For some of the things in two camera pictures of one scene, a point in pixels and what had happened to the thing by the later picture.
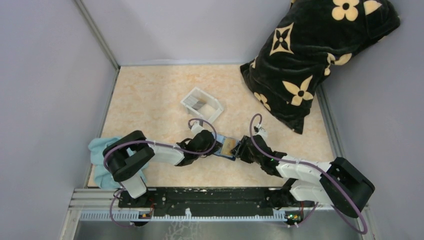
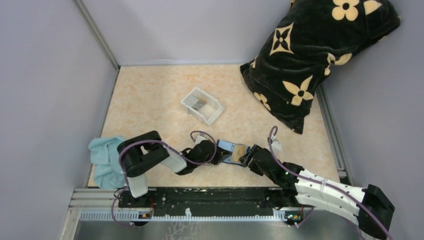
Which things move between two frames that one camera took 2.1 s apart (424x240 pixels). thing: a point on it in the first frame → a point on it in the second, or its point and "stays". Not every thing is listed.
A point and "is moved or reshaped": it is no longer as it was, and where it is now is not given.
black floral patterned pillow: x=314 y=38 stays
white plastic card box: x=202 y=105 stays
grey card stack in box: x=194 y=103 stays
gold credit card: x=228 y=144 is moved or reshaped
